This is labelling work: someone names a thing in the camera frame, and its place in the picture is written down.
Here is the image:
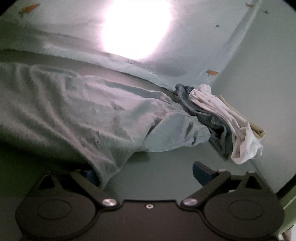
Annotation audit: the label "grey striped shorts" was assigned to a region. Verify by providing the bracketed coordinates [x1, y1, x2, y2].
[173, 83, 234, 161]

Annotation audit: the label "white garment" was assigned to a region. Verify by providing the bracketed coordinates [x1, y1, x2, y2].
[188, 83, 264, 165]

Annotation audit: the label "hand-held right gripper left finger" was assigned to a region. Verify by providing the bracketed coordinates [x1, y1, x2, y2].
[29, 170, 119, 208]

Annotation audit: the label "carrot print sheet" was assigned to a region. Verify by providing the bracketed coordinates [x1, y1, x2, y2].
[0, 0, 262, 92]

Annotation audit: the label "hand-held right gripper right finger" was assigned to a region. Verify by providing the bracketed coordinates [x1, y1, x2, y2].
[180, 161, 277, 208]

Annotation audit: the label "light grey garment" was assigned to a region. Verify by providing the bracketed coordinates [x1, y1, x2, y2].
[0, 62, 211, 189]

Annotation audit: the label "cream garment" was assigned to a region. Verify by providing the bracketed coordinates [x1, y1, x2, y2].
[218, 95, 266, 139]

